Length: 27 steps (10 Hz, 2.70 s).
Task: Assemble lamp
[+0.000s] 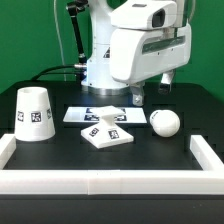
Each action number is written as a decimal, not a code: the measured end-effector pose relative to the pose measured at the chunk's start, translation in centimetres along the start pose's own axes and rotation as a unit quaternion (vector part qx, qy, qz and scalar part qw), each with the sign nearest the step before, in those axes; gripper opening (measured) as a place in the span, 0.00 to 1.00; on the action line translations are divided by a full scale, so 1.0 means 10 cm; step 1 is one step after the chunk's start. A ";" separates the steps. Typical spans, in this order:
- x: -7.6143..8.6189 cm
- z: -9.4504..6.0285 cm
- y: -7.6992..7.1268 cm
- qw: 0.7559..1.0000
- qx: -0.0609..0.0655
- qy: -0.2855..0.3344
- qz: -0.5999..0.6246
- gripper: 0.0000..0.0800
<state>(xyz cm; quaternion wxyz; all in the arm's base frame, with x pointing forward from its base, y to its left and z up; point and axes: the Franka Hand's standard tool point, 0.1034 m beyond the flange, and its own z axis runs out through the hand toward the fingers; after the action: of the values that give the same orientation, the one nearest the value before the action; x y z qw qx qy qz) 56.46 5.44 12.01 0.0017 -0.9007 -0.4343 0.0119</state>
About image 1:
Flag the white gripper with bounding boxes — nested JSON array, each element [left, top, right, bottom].
[[110, 24, 191, 106]]

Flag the white lamp bulb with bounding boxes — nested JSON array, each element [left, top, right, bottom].
[[149, 110, 180, 137]]

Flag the white lamp base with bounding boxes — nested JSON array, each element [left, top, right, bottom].
[[81, 106, 134, 148]]

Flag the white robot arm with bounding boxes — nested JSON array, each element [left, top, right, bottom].
[[82, 0, 192, 106]]

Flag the white lamp shade cone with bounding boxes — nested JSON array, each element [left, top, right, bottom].
[[15, 87, 55, 142]]

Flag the white marker sheet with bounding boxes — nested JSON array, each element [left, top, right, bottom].
[[63, 107, 147, 124]]

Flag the white U-shaped fence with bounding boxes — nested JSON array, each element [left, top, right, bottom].
[[0, 134, 224, 195]]

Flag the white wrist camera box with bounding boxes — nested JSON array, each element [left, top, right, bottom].
[[111, 0, 177, 30]]

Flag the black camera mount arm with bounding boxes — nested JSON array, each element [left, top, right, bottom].
[[66, 0, 88, 63]]

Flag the black cable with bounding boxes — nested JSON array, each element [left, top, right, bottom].
[[30, 64, 88, 82]]

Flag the white thin cable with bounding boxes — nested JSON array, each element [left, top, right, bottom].
[[52, 0, 66, 66]]

